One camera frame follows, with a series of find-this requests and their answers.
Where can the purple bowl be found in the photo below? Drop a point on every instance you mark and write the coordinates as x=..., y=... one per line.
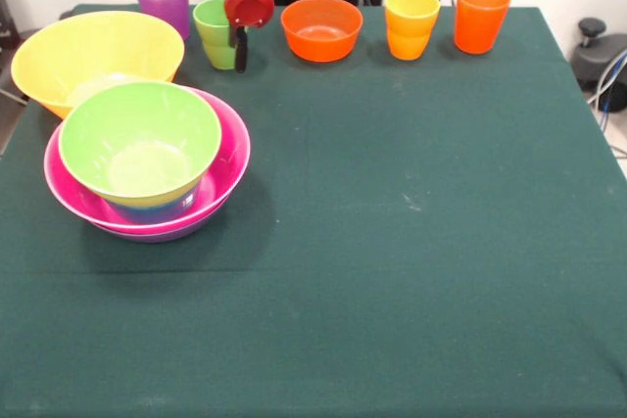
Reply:
x=161, y=238

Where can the orange cup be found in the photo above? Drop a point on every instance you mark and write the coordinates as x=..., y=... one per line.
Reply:
x=480, y=21

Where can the green cup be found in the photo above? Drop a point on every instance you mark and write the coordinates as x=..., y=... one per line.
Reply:
x=210, y=41

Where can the green bowl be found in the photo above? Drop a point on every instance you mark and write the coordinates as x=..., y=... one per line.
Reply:
x=137, y=119

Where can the dark grey equipment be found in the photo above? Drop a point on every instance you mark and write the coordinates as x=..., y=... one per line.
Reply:
x=6, y=26

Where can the dark green tablecloth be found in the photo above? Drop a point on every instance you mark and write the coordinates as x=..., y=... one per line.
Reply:
x=392, y=266

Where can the large pink bowl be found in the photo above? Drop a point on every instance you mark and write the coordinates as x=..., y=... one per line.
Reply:
x=232, y=144

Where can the orange bowl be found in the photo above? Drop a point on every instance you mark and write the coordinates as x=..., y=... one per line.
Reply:
x=318, y=46

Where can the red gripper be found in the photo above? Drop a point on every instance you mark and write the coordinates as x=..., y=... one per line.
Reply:
x=250, y=8

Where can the black clamp device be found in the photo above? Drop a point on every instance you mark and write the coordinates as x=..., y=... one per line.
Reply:
x=593, y=58

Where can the blue bowl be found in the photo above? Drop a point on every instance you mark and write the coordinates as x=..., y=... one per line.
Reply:
x=152, y=212

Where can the yellow-orange cup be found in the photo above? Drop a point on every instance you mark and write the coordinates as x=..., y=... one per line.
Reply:
x=409, y=36

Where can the purple cup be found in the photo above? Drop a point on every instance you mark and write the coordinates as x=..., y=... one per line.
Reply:
x=161, y=2

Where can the large yellow bowl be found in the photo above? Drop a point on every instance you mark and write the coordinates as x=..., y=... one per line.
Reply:
x=49, y=60

